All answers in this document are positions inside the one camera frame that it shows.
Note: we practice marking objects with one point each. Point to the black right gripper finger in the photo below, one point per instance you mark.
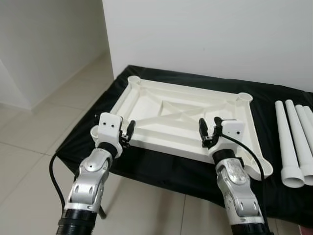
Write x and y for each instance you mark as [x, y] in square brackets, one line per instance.
[203, 130]
[217, 125]

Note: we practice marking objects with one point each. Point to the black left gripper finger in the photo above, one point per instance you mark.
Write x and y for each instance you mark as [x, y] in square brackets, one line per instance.
[131, 129]

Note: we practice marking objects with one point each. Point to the white plastic children table top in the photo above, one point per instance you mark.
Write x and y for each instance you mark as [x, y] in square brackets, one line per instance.
[171, 110]

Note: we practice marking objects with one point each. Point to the white plastic table leg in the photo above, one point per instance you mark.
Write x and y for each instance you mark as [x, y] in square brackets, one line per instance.
[307, 122]
[302, 142]
[287, 147]
[310, 111]

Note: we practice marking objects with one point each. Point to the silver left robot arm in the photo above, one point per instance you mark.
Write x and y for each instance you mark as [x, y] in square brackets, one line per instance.
[90, 176]

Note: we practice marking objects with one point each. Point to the black table cloth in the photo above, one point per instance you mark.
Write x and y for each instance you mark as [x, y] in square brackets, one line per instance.
[161, 166]

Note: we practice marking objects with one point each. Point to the black metal support rod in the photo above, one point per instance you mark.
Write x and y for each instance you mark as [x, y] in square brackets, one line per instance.
[102, 212]

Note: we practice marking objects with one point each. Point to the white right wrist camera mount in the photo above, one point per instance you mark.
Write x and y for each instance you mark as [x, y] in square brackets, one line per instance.
[232, 131]

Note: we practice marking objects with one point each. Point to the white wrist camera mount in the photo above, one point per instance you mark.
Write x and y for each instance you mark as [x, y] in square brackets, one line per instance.
[108, 128]
[232, 131]

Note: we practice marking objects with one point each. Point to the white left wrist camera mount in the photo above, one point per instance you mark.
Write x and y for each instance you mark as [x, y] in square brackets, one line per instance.
[108, 128]

